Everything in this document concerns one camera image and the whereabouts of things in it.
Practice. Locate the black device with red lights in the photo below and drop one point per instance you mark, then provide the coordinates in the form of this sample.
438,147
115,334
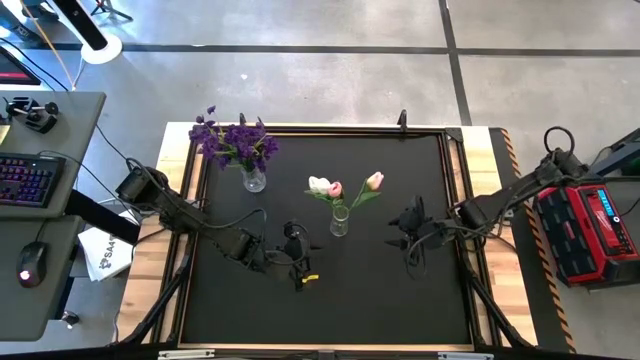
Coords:
15,67

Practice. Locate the black desk clamp mount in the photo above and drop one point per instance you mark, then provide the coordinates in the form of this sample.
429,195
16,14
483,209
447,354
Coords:
37,120

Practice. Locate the deep pink tulip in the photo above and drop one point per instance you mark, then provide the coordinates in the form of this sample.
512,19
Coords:
335,189

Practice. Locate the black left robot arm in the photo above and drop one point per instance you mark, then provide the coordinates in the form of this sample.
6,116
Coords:
185,215

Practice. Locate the black table mat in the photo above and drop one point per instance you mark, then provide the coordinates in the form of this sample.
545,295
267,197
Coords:
350,310

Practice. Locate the black caster wheel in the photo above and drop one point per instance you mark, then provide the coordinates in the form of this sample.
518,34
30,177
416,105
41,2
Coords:
70,318

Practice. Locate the white printed paper bag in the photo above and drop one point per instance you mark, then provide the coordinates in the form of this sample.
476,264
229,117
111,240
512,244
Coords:
107,255

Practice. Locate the dark equipment case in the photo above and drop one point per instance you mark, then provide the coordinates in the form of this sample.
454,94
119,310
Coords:
622,150

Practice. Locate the black aluminium rig frame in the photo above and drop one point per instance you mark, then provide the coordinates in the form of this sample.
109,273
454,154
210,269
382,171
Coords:
350,131

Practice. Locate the gray desk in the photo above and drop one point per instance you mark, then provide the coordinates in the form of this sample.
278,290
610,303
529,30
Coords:
75,125

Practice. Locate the textured round clear glass vase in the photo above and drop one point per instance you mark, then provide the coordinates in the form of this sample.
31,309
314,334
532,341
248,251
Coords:
254,182

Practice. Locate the hazard striped floor mat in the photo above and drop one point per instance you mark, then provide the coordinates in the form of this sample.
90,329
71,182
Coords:
550,310

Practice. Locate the black frame clip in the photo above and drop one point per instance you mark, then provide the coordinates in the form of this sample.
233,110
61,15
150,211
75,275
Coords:
402,120
242,120

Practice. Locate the smooth clear glass bottle vase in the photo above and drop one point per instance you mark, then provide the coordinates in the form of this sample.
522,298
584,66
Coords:
339,227

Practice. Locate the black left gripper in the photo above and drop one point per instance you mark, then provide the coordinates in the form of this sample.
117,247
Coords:
296,255

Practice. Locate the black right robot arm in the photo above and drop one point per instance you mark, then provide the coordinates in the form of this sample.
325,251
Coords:
500,202

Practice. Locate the pink and yellow tulip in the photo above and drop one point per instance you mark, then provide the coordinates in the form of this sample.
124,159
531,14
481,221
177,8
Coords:
375,180

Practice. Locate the red black power station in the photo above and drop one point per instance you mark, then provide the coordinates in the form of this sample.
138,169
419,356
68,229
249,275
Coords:
575,235

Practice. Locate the tall black white tower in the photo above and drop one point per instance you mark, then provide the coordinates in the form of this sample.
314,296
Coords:
82,22

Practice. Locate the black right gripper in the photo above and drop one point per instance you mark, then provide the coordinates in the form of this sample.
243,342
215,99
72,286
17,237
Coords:
417,227

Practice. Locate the black backlit keyboard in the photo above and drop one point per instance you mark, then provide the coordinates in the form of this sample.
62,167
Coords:
27,180

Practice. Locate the black computer mouse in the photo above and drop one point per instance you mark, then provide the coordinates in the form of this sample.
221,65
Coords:
32,265

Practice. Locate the black tripod stand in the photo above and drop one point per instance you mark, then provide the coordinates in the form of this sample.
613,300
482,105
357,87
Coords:
107,7

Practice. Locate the black flat bar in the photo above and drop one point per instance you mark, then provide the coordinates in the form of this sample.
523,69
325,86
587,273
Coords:
100,217

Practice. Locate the silver metal bracket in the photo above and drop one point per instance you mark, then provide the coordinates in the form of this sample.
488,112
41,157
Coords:
465,356
185,354

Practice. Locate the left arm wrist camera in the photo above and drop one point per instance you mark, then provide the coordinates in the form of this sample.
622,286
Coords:
291,230

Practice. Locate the purple artificial flower bunch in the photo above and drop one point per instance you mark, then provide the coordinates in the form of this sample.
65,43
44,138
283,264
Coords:
245,145
207,142

